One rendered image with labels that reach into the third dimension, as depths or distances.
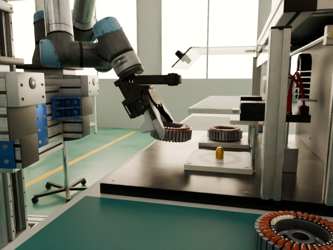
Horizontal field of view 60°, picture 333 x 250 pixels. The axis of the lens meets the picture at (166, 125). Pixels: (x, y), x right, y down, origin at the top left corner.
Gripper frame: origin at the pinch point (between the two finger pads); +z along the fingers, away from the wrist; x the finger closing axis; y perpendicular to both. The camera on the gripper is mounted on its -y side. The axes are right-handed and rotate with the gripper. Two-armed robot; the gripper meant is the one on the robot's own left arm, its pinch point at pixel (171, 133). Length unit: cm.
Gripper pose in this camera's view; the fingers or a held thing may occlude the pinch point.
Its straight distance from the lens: 78.1
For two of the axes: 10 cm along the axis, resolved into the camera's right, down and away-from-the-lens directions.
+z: 4.7, 8.8, 0.1
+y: -8.4, 4.5, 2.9
